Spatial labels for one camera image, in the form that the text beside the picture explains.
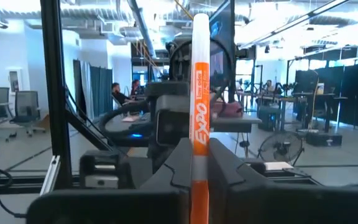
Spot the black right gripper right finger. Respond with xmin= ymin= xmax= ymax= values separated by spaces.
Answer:
xmin=208 ymin=138 xmax=358 ymax=224

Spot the black floor box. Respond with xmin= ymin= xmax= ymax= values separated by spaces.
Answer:
xmin=305 ymin=131 xmax=343 ymax=147

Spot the red cloth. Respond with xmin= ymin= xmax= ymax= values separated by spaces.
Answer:
xmin=213 ymin=100 xmax=244 ymax=119

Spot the blue curtain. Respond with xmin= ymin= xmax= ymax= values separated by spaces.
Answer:
xmin=72 ymin=58 xmax=114 ymax=121

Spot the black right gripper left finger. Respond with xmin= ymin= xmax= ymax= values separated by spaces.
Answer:
xmin=25 ymin=138 xmax=193 ymax=224

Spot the orange Expo marker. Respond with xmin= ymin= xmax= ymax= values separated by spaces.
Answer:
xmin=188 ymin=12 xmax=211 ymax=224

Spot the person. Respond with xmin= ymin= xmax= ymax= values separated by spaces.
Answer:
xmin=110 ymin=82 xmax=138 ymax=107
xmin=263 ymin=79 xmax=277 ymax=95
xmin=130 ymin=78 xmax=146 ymax=98

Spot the black computer tower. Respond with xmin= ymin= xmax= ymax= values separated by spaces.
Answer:
xmin=257 ymin=105 xmax=282 ymax=132

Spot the black desk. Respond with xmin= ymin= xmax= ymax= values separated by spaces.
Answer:
xmin=104 ymin=111 xmax=263 ymax=158

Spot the black floor fan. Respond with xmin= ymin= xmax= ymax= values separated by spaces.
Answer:
xmin=257 ymin=130 xmax=305 ymax=166

